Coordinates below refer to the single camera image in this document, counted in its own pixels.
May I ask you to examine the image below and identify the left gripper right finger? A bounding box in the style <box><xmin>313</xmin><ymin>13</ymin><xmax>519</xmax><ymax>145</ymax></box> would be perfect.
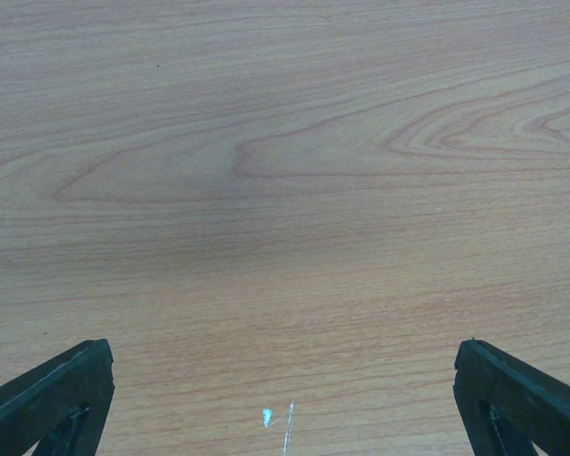
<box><xmin>453</xmin><ymin>339</ymin><xmax>570</xmax><ymax>455</ymax></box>

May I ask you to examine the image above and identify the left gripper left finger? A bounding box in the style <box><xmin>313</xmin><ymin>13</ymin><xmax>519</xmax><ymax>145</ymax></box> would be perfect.
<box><xmin>0</xmin><ymin>339</ymin><xmax>115</xmax><ymax>455</ymax></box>

